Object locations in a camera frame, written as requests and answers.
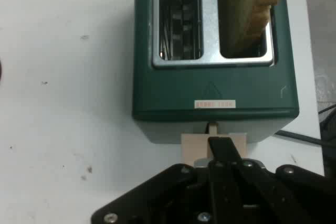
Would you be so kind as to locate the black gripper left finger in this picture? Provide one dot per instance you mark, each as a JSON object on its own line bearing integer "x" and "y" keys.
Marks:
{"x": 157, "y": 195}

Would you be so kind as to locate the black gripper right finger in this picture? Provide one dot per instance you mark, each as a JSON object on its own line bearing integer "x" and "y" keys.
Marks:
{"x": 273, "y": 195}

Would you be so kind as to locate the beige toaster lever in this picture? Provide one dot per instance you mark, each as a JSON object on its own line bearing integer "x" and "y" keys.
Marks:
{"x": 194, "y": 148}

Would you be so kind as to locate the green two-slot toaster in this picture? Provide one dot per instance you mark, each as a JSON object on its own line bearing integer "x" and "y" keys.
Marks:
{"x": 236, "y": 87}

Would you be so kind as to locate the toasted bread slice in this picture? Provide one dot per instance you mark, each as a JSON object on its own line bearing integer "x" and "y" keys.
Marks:
{"x": 244, "y": 11}

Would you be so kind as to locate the dark round object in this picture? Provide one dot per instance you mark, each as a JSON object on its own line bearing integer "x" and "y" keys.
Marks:
{"x": 0, "y": 70}

